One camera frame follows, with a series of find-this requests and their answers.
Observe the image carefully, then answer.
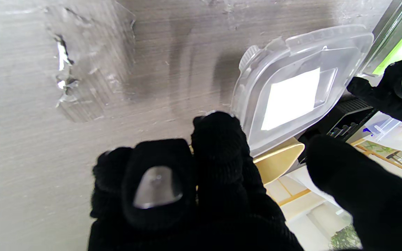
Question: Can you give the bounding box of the clear lid with white label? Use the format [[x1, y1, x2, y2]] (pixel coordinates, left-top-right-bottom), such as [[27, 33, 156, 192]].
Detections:
[[231, 24, 374, 158]]

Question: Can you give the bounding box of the tan kraft paper bowl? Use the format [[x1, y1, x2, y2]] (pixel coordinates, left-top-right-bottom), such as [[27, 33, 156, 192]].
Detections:
[[253, 137, 305, 185]]

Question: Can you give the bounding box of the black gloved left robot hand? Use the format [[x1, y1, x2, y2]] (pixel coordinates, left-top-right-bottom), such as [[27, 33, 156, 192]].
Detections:
[[347, 55, 402, 135]]

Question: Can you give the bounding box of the black plastic ridged tray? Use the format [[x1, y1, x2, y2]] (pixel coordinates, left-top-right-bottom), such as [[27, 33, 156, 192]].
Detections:
[[298, 95, 378, 165]]

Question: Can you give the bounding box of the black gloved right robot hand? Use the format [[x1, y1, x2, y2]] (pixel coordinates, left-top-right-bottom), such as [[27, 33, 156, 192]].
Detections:
[[88, 111, 402, 251]]

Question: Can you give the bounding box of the clear tape residue patch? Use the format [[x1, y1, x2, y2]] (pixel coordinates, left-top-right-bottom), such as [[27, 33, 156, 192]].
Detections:
[[43, 0, 136, 123]]

